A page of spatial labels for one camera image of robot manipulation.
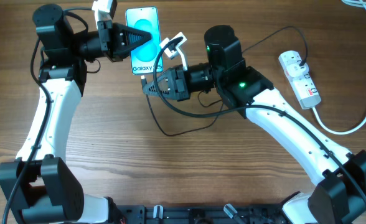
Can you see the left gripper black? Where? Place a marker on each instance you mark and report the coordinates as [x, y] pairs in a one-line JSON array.
[[112, 35]]

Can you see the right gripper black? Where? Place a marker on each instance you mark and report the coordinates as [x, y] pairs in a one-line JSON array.
[[177, 79]]

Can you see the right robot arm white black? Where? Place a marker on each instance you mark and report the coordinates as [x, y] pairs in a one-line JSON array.
[[339, 176]]

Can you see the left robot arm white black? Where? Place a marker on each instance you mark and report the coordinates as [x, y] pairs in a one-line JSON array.
[[38, 185]]

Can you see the white charger plug adapter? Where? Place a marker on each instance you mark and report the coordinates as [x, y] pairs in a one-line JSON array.
[[296, 70]]

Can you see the white power strip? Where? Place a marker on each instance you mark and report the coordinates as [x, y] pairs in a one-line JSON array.
[[303, 87]]

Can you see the black mounting rail base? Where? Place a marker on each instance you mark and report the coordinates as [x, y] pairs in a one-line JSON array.
[[201, 214]]

